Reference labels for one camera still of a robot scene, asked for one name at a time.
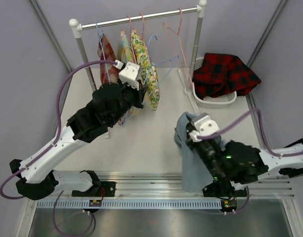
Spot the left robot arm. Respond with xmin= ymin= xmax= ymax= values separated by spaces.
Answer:
xmin=10 ymin=82 xmax=147 ymax=200

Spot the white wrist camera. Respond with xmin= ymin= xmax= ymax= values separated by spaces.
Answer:
xmin=188 ymin=113 xmax=219 ymax=142
xmin=114 ymin=60 xmax=141 ymax=90

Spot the red beige checked garment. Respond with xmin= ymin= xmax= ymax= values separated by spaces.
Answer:
xmin=97 ymin=34 xmax=119 ymax=84

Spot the pink hanger on rack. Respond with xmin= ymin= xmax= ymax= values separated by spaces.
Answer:
xmin=127 ymin=15 xmax=137 ymax=64
xmin=139 ymin=13 xmax=145 ymax=39

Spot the white slotted cable duct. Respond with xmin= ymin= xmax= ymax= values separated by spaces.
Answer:
xmin=37 ymin=198 xmax=221 ymax=210

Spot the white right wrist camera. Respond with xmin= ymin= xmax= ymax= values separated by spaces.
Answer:
xmin=188 ymin=113 xmax=219 ymax=142

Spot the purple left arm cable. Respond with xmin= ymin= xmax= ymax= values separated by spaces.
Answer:
xmin=0 ymin=60 xmax=120 ymax=235

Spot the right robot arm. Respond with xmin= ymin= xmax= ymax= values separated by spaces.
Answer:
xmin=186 ymin=117 xmax=303 ymax=199

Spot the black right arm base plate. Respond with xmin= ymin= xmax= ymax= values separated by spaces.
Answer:
xmin=202 ymin=181 xmax=232 ymax=199

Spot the light blue denim garment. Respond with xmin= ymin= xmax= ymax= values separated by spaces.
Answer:
xmin=174 ymin=112 xmax=219 ymax=192

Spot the yellow green floral garment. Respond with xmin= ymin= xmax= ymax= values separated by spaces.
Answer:
xmin=130 ymin=30 xmax=161 ymax=112

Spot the pink wire hanger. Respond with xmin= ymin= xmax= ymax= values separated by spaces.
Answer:
xmin=163 ymin=7 xmax=191 ymax=90

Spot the aluminium mounting rail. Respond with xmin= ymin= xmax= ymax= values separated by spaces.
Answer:
xmin=26 ymin=170 xmax=295 ymax=199

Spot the red black plaid skirt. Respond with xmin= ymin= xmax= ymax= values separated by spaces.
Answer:
xmin=192 ymin=53 xmax=261 ymax=99

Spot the pastel tie-dye garment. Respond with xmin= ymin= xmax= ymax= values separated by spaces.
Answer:
xmin=117 ymin=30 xmax=138 ymax=69

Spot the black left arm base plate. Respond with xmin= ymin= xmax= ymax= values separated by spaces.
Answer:
xmin=72 ymin=181 xmax=116 ymax=197

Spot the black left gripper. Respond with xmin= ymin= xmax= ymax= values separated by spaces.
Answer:
xmin=109 ymin=77 xmax=148 ymax=125

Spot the white plastic perforated basket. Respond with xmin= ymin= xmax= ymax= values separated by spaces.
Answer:
xmin=192 ymin=53 xmax=237 ymax=109

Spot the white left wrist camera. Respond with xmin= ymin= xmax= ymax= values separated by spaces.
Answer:
xmin=114 ymin=60 xmax=141 ymax=90

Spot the white metal clothes rack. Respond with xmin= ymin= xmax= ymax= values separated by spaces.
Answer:
xmin=68 ymin=0 xmax=208 ymax=139

